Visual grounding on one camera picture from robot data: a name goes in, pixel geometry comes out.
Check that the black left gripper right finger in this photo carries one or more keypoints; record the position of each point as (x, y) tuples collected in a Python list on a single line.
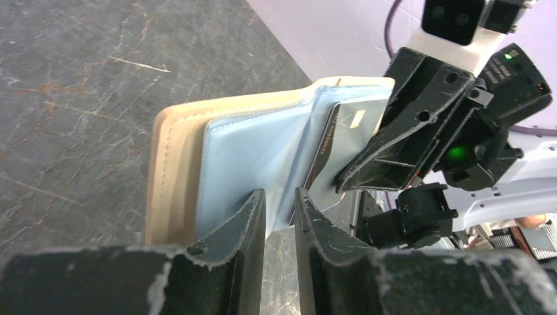
[(339, 274)]

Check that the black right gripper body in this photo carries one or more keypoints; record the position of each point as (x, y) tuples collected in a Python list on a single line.
[(476, 151)]

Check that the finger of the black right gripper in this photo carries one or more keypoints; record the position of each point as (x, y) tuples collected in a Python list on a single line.
[(425, 90)]

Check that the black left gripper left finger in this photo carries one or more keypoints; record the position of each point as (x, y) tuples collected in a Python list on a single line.
[(220, 274)]

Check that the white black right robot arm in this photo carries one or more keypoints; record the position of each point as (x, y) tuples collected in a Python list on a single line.
[(425, 213)]

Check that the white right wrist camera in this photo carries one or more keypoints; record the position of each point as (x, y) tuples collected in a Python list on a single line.
[(465, 33)]

